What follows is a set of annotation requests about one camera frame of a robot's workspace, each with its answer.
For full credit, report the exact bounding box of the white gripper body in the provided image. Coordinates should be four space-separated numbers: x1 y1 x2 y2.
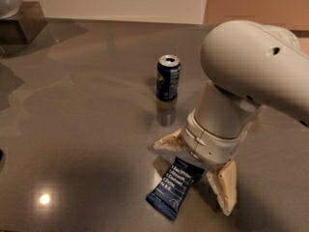
181 109 255 164

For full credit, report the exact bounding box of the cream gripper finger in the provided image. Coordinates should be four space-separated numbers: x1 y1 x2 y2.
154 130 183 152
207 160 237 216

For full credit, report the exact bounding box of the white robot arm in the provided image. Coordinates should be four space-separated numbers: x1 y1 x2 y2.
154 20 309 216

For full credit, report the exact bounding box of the dark blue rxbar wrapper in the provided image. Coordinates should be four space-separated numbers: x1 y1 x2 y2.
146 158 204 220

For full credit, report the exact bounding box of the dark blue soda can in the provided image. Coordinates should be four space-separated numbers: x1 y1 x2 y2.
156 54 182 102

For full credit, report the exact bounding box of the dark wooden block stand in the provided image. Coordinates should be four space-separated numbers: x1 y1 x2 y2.
0 2 47 44

